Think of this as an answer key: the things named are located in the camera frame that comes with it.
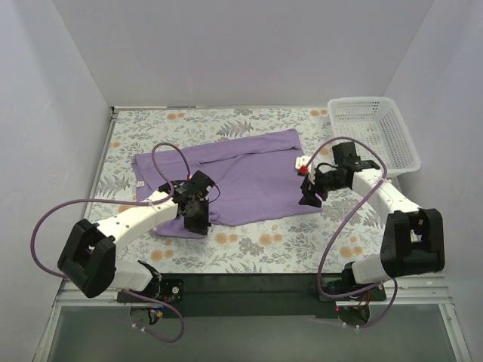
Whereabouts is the white plastic basket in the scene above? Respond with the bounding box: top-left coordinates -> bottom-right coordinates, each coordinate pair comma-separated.
327,97 -> 421,178

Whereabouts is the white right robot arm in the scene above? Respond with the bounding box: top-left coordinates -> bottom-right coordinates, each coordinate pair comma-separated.
295,137 -> 445,300

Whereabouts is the purple t shirt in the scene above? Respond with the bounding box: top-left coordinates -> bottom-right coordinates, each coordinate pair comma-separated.
132,129 -> 317,226

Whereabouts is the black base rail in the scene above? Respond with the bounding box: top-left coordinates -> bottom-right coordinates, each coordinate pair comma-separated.
116,272 -> 387,320

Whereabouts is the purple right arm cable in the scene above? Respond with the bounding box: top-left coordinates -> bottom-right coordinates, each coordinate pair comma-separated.
304,137 -> 398,331

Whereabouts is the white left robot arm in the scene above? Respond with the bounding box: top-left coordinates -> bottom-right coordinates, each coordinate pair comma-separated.
57,171 -> 216,302

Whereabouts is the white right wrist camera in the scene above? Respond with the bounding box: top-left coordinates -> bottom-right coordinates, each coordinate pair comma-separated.
295,155 -> 315,185

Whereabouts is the floral table mat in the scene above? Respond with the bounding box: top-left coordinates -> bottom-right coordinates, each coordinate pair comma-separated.
89,108 -> 384,273

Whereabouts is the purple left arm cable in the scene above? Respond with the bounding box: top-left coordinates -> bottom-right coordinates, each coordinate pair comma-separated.
31,143 -> 191,343

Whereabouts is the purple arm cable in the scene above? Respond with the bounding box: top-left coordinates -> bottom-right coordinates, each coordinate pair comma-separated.
304,137 -> 398,331
31,143 -> 191,343

